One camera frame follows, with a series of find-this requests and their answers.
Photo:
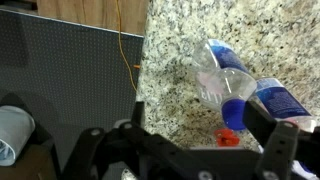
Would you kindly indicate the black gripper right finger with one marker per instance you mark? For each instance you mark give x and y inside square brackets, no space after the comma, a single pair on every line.
[280,146]

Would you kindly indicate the white cylindrical roll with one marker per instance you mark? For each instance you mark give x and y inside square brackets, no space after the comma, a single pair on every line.
[15,133]

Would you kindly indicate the dark perforated board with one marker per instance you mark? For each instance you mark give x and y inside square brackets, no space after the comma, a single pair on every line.
[66,66]

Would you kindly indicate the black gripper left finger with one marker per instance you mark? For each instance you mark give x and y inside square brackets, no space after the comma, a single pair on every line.
[160,156]

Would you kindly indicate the small red object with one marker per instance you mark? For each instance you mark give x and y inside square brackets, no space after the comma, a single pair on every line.
[226,137]

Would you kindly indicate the wooden counter cabinet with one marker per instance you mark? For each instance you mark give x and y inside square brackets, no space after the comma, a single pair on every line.
[93,13]

